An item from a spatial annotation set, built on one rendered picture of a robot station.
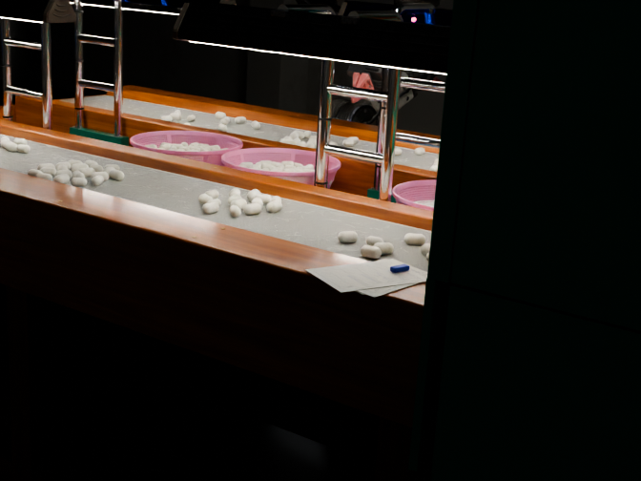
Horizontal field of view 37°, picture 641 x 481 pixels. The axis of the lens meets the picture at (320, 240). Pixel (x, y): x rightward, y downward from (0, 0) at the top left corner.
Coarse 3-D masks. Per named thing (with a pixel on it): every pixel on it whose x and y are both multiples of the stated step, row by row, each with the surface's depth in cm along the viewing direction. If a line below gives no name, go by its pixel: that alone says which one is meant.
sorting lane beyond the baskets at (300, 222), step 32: (0, 160) 211; (32, 160) 213; (64, 160) 215; (96, 160) 217; (128, 192) 191; (160, 192) 192; (192, 192) 194; (224, 192) 195; (256, 224) 173; (288, 224) 175; (320, 224) 176; (352, 224) 177; (384, 224) 179; (352, 256) 158; (384, 256) 160; (416, 256) 161
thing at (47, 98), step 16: (0, 32) 240; (48, 32) 232; (32, 48) 235; (48, 48) 233; (48, 64) 234; (48, 80) 235; (32, 96) 239; (48, 96) 236; (48, 112) 237; (48, 128) 238
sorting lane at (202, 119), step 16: (96, 96) 307; (112, 96) 309; (128, 112) 283; (144, 112) 285; (160, 112) 286; (192, 112) 290; (208, 128) 265; (240, 128) 268; (272, 128) 271; (288, 128) 272; (368, 144) 256; (400, 160) 237; (416, 160) 238; (432, 160) 240
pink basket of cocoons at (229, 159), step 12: (228, 156) 219; (240, 156) 223; (252, 156) 226; (264, 156) 227; (276, 156) 228; (300, 156) 227; (312, 156) 226; (240, 168) 205; (336, 168) 211; (312, 180) 207
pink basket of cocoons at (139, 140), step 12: (156, 132) 239; (168, 132) 241; (180, 132) 242; (192, 132) 243; (204, 132) 242; (132, 144) 224; (144, 144) 236; (156, 144) 239; (216, 144) 241; (228, 144) 239; (240, 144) 229; (192, 156) 219; (204, 156) 220; (216, 156) 221
